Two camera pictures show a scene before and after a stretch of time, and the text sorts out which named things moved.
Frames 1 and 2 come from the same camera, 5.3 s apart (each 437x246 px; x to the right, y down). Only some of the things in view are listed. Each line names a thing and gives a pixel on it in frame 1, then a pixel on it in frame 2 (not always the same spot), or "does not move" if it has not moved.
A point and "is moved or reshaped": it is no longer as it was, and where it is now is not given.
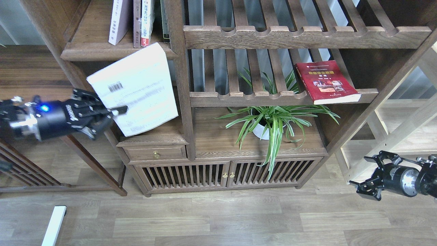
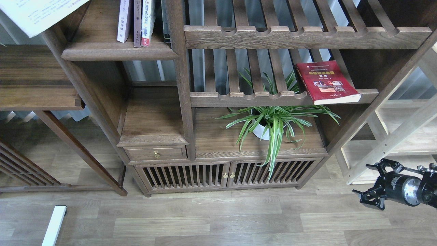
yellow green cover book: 142,82 -> 30,16
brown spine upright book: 137,23 does not move
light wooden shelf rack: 408,123 does not move
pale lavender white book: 121,18 is moved or reshaped
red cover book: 326,83 does not move
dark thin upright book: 165,7 does not move
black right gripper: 396,177 -> 392,185
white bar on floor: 57,217 does not move
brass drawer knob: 156,154 does not move
